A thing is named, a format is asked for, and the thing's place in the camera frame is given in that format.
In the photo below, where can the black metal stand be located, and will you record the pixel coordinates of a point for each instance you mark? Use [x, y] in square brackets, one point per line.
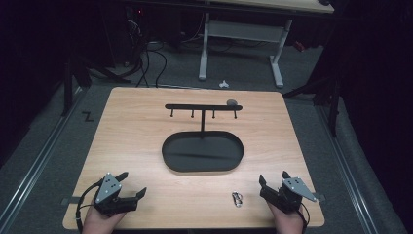
[331, 104]
[68, 87]

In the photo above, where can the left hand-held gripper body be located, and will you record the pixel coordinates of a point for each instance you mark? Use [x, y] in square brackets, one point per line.
[107, 189]

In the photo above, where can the metal floor rail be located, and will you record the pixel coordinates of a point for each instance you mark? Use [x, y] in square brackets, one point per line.
[35, 169]
[349, 172]

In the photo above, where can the black key rack with tray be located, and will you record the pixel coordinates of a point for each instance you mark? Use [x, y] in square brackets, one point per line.
[203, 152]

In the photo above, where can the small red object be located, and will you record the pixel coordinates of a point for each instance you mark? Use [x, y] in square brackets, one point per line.
[299, 46]

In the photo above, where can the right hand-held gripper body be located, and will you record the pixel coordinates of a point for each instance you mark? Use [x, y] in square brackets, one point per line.
[297, 187]

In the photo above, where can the small white floor object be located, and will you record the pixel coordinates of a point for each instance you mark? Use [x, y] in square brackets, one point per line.
[223, 85]

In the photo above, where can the grey tape strip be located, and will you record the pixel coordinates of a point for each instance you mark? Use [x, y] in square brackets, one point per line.
[69, 201]

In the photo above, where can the small grey round object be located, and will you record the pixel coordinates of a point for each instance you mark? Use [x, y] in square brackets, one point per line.
[231, 102]

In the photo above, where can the white-framed desk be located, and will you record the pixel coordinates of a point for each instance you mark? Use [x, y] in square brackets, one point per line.
[243, 31]

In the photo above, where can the person's right hand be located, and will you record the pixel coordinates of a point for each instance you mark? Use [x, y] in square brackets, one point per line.
[288, 222]

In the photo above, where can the person's left hand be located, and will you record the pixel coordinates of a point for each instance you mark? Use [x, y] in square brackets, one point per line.
[97, 222]

